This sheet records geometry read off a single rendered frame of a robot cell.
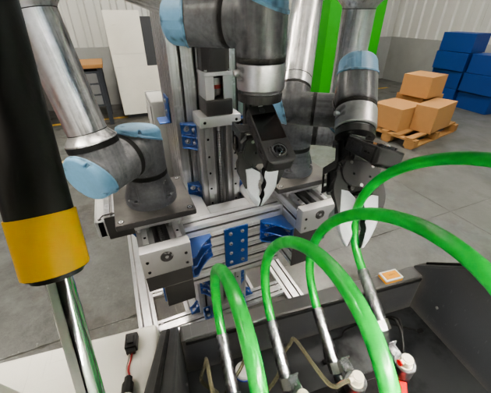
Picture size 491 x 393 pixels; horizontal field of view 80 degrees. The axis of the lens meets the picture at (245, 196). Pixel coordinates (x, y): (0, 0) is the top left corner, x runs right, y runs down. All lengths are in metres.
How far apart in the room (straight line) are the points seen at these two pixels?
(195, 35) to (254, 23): 0.10
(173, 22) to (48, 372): 0.63
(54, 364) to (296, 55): 0.79
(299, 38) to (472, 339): 0.78
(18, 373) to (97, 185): 0.37
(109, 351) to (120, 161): 0.40
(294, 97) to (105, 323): 1.68
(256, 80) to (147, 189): 0.51
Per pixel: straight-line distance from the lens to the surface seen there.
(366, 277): 0.53
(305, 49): 0.76
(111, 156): 0.72
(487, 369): 0.89
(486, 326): 0.84
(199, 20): 0.48
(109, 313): 2.04
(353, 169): 0.52
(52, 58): 0.72
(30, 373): 0.71
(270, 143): 0.44
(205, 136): 0.94
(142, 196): 0.87
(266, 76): 0.45
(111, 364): 0.66
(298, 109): 0.68
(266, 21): 0.45
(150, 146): 0.81
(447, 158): 0.37
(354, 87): 0.59
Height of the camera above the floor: 1.52
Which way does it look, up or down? 32 degrees down
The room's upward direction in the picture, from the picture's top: straight up
